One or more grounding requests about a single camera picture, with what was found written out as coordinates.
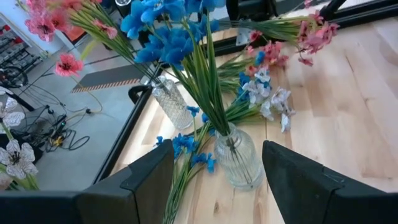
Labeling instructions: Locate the ribbed clear glass vase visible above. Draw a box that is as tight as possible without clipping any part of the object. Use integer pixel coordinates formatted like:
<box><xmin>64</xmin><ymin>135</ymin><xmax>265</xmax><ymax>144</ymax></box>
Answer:
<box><xmin>213</xmin><ymin>121</ymin><xmax>265</xmax><ymax>191</ymax></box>

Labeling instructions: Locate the diamond-cut clear glass vase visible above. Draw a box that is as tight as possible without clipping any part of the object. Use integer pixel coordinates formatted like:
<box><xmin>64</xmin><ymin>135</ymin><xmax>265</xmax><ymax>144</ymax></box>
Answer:
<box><xmin>151</xmin><ymin>75</ymin><xmax>194</xmax><ymax>131</ymax></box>

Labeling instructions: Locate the shelf with red bins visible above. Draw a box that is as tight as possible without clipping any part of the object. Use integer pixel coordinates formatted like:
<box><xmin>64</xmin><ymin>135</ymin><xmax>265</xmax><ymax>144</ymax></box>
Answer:
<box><xmin>0</xmin><ymin>18</ymin><xmax>41</xmax><ymax>72</ymax></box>

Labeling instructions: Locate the small blue flower head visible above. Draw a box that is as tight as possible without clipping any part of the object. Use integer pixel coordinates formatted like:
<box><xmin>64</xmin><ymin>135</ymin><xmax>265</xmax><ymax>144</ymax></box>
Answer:
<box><xmin>254</xmin><ymin>50</ymin><xmax>267</xmax><ymax>67</ymax></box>

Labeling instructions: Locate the white artificial flower bunch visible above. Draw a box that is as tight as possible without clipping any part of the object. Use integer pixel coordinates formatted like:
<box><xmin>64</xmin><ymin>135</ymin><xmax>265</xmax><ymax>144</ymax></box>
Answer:
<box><xmin>217</xmin><ymin>67</ymin><xmax>297</xmax><ymax>134</ymax></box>
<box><xmin>0</xmin><ymin>139</ymin><xmax>40</xmax><ymax>191</ymax></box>
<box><xmin>0</xmin><ymin>86</ymin><xmax>26</xmax><ymax>129</ymax></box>

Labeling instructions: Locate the grey metal bracket plate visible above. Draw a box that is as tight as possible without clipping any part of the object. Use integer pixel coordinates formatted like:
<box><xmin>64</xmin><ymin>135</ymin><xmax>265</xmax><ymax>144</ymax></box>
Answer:
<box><xmin>236</xmin><ymin>27</ymin><xmax>252</xmax><ymax>46</ymax></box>

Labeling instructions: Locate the yellow power plug with cable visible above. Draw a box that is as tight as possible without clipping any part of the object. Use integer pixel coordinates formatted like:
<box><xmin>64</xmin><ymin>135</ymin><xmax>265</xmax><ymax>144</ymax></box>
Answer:
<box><xmin>46</xmin><ymin>77</ymin><xmax>104</xmax><ymax>149</ymax></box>

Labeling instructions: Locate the black hazard-striped floor mat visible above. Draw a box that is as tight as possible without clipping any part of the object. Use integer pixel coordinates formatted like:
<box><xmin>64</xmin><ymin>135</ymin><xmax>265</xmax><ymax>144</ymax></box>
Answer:
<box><xmin>70</xmin><ymin>63</ymin><xmax>147</xmax><ymax>94</ymax></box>

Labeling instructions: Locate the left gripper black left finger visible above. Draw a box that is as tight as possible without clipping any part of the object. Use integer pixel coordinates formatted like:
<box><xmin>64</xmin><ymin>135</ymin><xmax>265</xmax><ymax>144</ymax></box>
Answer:
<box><xmin>0</xmin><ymin>139</ymin><xmax>175</xmax><ymax>224</ymax></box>

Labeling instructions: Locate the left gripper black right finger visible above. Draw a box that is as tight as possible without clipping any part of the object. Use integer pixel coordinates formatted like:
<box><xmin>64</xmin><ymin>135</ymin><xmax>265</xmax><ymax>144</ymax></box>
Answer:
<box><xmin>262</xmin><ymin>139</ymin><xmax>398</xmax><ymax>224</ymax></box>

